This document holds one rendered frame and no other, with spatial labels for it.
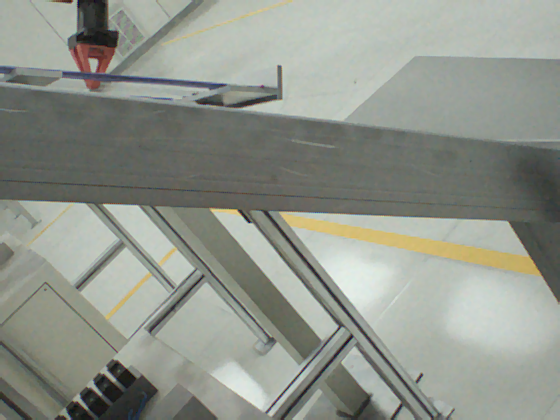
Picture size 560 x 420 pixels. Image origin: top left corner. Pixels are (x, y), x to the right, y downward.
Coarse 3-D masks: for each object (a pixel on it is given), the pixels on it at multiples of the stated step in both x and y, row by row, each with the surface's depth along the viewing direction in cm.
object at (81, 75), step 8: (0, 72) 112; (8, 72) 113; (64, 72) 117; (72, 72) 118; (80, 72) 119; (88, 72) 120; (96, 80) 121; (104, 80) 122; (112, 80) 122; (120, 80) 123; (128, 80) 124; (136, 80) 124; (144, 80) 125; (152, 80) 126; (160, 80) 127; (168, 80) 128; (176, 80) 128; (184, 80) 129; (192, 80) 130; (200, 88) 132; (208, 88) 132; (216, 88) 133
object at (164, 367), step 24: (144, 336) 113; (120, 360) 111; (144, 360) 107; (168, 360) 102; (168, 384) 97; (192, 384) 93; (216, 384) 90; (144, 408) 96; (216, 408) 86; (240, 408) 83
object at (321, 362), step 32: (320, 352) 135; (96, 384) 96; (128, 384) 95; (288, 384) 134; (320, 384) 134; (64, 416) 95; (96, 416) 94; (128, 416) 90; (160, 416) 83; (192, 416) 82; (288, 416) 131; (448, 416) 148
